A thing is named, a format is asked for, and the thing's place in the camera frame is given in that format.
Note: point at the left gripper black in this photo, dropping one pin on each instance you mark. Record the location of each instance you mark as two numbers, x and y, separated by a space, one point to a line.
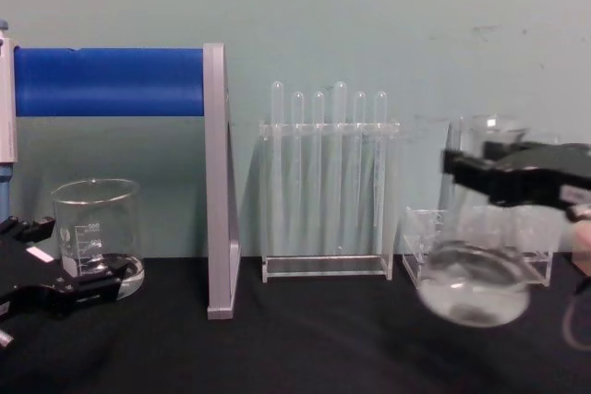
23 269

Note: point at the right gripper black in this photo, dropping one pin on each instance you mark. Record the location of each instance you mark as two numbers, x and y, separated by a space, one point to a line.
540 177

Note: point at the clear glass flask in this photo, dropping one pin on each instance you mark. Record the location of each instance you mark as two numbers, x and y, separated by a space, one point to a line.
475 283

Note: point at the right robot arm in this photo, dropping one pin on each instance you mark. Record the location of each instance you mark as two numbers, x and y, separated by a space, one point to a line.
584 237

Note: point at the clear glass beaker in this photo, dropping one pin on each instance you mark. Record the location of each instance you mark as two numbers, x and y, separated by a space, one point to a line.
99 228

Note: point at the clear acrylic box rack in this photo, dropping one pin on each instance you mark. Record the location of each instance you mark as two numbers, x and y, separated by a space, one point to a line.
542 237

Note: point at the clear test tube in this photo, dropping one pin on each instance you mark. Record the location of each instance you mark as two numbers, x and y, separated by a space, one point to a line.
359 163
277 158
380 163
297 163
317 163
340 158

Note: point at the grey pipette with blue ends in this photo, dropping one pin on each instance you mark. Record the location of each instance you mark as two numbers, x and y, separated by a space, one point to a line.
5 135

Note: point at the grey stand with blue bar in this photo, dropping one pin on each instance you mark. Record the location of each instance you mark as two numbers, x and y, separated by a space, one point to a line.
111 82

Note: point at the clear acrylic test tube rack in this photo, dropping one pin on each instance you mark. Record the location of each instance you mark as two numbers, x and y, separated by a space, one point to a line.
323 269

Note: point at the black table cloth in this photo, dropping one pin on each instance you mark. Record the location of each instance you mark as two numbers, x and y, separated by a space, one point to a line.
323 348

